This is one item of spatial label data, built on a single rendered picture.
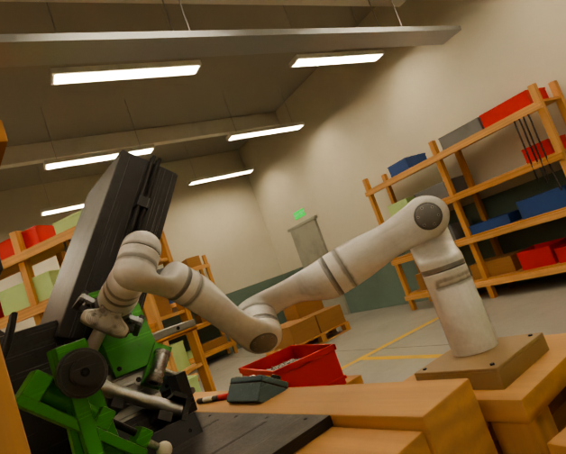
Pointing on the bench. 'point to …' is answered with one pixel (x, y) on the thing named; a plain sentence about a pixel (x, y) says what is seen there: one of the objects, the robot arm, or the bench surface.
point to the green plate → (127, 348)
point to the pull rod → (160, 447)
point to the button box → (254, 388)
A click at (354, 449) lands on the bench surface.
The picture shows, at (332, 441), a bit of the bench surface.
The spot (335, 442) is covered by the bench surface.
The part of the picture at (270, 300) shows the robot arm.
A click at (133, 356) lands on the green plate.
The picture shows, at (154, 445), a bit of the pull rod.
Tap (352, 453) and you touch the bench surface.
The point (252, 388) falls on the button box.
